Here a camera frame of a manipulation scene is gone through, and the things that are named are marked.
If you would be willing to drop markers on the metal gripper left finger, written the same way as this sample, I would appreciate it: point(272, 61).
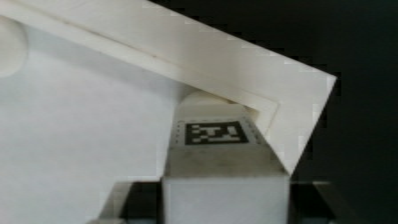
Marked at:
point(134, 204)

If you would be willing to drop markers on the white square table top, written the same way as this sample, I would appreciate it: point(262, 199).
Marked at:
point(104, 60)

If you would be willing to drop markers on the white table leg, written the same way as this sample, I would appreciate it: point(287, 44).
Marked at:
point(224, 183)

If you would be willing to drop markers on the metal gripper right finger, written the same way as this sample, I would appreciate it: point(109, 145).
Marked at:
point(317, 204)

